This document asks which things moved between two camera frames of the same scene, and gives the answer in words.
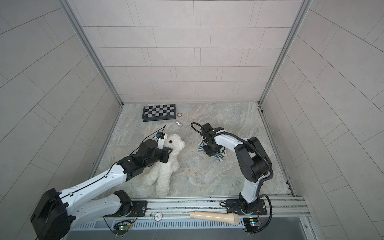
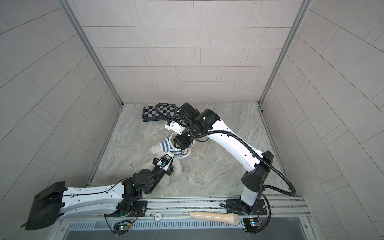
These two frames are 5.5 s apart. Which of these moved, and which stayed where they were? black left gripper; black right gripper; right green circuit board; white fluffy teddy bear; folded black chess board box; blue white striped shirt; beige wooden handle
Moved: black left gripper; black right gripper; blue white striped shirt; white fluffy teddy bear
Stayed: right green circuit board; folded black chess board box; beige wooden handle
